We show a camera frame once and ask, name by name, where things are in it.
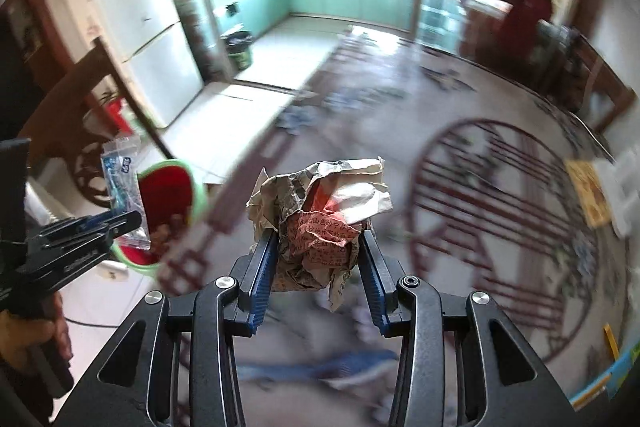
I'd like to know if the clear plastic wrapper bag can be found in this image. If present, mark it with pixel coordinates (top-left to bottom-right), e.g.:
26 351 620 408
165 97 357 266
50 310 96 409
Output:
101 135 151 251

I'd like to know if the newspaper red wrapper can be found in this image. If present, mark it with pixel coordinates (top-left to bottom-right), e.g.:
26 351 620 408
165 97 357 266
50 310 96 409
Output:
246 157 393 311

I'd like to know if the black green kitchen bin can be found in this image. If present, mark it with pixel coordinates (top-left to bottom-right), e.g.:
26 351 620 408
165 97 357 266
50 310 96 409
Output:
222 30 253 70

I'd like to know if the left hand on handle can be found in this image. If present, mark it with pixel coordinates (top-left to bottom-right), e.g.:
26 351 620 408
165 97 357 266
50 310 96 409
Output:
0 293 73 375

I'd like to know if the wooden chair left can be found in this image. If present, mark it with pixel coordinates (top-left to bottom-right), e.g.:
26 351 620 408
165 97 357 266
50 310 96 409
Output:
19 37 177 208

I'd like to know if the wooden chair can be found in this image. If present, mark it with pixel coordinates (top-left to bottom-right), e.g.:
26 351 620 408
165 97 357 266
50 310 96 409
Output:
19 37 177 208
533 22 638 133

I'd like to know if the red bucket with green rim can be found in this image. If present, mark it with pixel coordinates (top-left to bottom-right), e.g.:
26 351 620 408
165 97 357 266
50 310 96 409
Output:
112 159 207 277

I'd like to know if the yellow patterned mat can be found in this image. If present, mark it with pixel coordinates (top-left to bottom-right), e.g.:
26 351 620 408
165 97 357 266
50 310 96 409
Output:
564 159 612 229

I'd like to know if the white refrigerator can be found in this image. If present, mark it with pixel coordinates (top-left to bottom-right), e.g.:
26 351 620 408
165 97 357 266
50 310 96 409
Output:
63 0 203 129

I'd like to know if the wooden chair right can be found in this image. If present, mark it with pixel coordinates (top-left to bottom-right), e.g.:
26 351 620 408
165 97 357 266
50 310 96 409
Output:
533 22 638 133

